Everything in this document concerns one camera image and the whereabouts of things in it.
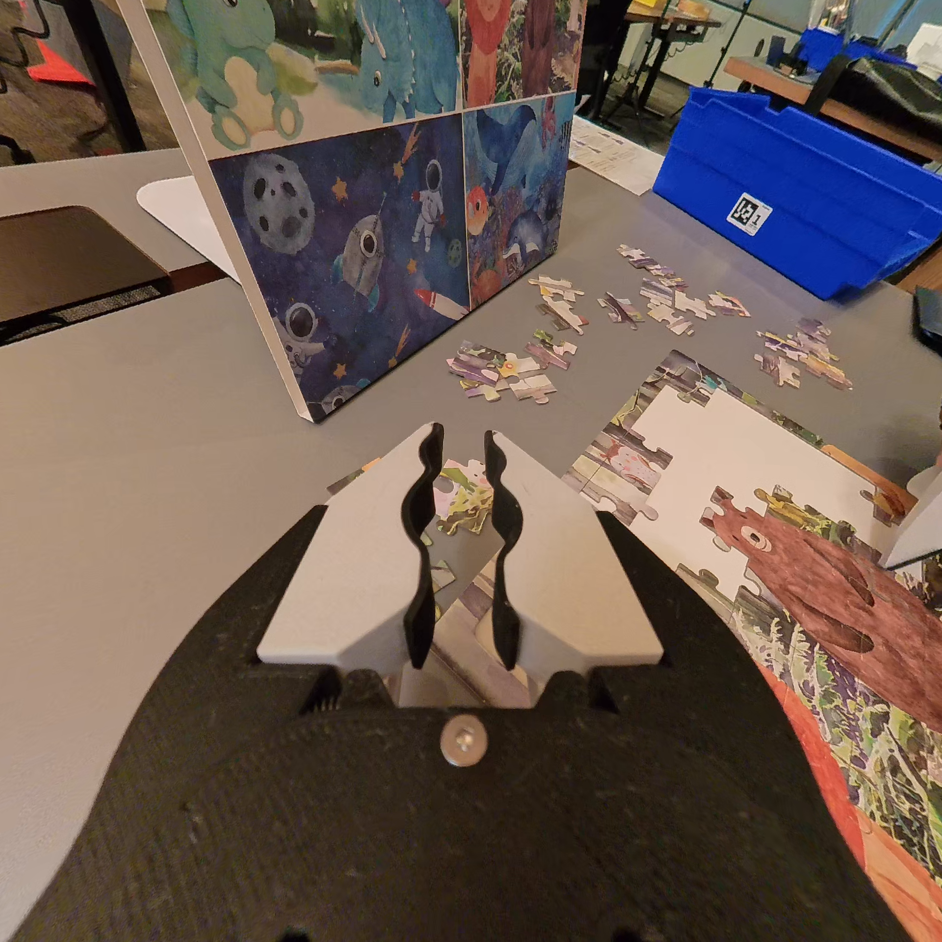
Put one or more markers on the partly assembled jigsaw puzzle board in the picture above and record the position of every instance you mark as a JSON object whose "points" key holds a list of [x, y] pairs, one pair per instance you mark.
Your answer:
{"points": [[736, 442]]}

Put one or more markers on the white metal stand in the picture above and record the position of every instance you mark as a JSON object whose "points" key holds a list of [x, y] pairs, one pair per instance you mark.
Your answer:
{"points": [[184, 214]]}

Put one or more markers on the green orange-cornered jigsaw piece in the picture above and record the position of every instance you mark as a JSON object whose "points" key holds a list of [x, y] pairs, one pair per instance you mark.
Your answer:
{"points": [[353, 478]]}

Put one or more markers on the small blue bin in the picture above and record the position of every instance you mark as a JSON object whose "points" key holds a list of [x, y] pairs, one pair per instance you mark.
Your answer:
{"points": [[816, 41]]}

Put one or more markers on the orange brown jigsaw piece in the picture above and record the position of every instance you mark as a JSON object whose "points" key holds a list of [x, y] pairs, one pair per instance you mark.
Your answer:
{"points": [[890, 504]]}

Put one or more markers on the dark brown chair seat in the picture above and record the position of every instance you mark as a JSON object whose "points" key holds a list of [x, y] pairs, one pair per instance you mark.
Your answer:
{"points": [[66, 257]]}

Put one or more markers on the white paper stack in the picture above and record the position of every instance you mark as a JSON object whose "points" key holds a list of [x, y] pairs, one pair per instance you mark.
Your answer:
{"points": [[927, 44]]}

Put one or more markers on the printed paper sheet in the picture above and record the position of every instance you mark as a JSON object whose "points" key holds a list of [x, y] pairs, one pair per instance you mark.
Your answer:
{"points": [[610, 155]]}

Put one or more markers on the pile of loose jigsaw pieces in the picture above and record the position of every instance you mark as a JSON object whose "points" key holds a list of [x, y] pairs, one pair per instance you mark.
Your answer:
{"points": [[802, 354], [684, 305], [478, 372]]}

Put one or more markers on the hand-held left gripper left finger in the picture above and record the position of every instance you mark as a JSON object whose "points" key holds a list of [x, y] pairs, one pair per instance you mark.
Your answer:
{"points": [[345, 589]]}

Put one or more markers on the dark purple green jigsaw piece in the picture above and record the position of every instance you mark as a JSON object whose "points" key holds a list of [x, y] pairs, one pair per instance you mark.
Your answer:
{"points": [[442, 576]]}

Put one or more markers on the illustrated jigsaw puzzle box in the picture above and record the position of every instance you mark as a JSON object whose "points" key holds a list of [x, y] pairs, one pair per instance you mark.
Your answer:
{"points": [[331, 257]]}

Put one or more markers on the blue plastic bin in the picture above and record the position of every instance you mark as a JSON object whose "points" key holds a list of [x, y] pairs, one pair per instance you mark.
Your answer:
{"points": [[824, 221]]}

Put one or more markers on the red floor object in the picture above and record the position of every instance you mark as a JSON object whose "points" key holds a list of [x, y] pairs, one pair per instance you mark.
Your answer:
{"points": [[63, 70]]}

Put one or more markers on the wooden desk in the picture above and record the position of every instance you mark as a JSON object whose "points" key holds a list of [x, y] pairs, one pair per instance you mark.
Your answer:
{"points": [[758, 73]]}

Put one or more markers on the tall black object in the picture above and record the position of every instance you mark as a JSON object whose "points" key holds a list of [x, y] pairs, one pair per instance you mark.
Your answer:
{"points": [[600, 44]]}

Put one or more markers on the black table leg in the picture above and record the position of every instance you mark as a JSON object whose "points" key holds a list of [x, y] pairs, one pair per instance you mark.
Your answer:
{"points": [[110, 81]]}

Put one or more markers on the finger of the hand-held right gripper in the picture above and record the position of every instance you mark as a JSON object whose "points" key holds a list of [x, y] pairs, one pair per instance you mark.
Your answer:
{"points": [[920, 534]]}

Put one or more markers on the black bag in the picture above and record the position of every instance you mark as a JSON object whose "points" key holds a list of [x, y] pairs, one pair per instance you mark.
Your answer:
{"points": [[883, 92]]}

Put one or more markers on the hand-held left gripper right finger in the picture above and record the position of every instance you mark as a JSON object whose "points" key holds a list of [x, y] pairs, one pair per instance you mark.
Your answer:
{"points": [[574, 589]]}

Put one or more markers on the pink green yellow jigsaw piece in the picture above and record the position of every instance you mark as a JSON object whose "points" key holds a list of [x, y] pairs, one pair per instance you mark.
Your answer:
{"points": [[468, 501]]}

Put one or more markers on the wooden table with black legs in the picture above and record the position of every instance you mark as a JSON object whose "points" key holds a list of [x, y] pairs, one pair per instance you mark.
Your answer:
{"points": [[677, 18]]}

